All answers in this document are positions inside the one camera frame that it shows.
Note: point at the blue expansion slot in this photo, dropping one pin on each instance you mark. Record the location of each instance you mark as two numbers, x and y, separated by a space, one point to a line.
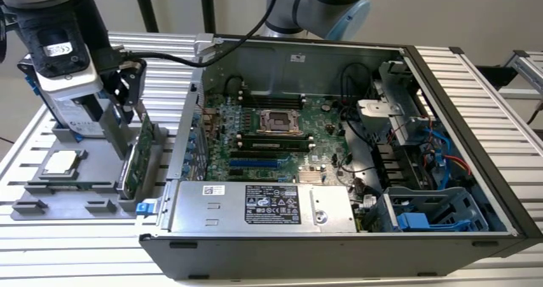
254 164

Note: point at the silver coin battery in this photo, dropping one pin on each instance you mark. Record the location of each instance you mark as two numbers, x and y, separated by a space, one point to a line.
326 107

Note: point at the green motherboard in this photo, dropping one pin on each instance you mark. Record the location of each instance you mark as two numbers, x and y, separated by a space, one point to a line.
322 131

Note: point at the silver CPU chip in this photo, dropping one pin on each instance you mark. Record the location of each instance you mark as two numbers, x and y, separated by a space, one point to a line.
62 162

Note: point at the blue case clip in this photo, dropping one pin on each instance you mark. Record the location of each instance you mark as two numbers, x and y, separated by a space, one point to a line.
143 210

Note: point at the black stand post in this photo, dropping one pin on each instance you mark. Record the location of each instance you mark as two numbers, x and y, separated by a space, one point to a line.
207 7
146 7

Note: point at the metal drive cage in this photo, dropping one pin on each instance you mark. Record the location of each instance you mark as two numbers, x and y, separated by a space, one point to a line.
378 109

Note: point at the grey disk bay cage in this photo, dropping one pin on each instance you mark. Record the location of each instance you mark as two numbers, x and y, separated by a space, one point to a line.
458 198

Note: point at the white case sticker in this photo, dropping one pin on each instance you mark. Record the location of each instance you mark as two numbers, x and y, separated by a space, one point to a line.
298 57

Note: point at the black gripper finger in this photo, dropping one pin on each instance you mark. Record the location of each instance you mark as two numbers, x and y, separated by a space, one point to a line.
135 80
114 88

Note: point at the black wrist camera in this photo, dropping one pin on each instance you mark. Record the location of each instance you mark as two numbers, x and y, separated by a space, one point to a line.
38 26

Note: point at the metal port stack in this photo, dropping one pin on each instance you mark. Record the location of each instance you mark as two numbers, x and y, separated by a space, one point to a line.
210 118

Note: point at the black power supply label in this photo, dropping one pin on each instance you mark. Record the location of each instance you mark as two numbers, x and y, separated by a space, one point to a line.
271 204

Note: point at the green RAM stick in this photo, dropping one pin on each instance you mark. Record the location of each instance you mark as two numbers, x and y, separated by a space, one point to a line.
267 145

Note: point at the aluminium frame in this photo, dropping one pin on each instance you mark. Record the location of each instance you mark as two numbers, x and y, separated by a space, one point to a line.
526 61

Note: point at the blue disk bay latch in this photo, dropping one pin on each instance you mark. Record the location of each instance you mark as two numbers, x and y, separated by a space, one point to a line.
414 221

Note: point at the short black expansion slot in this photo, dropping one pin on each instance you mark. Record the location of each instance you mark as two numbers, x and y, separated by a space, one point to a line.
238 172

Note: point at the hard disk in blue carrier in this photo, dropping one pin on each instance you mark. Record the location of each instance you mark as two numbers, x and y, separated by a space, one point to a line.
72 109

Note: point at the grey power supply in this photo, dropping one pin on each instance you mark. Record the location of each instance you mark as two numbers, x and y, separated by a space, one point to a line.
220 204

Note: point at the green black graphics card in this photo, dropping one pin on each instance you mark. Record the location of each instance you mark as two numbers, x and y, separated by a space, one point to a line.
138 159

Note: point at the open grey PC case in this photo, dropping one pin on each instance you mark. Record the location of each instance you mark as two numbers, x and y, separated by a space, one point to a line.
297 258

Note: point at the silver finned heatsink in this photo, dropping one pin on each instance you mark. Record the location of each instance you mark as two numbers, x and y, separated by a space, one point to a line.
313 177

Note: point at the grey parts rack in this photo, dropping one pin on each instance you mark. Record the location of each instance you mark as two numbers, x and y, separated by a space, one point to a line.
98 163

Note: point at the CPU socket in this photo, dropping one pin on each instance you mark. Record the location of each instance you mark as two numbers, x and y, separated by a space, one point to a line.
278 120

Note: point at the long black expansion slot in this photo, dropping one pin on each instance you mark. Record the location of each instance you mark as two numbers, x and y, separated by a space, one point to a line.
254 156

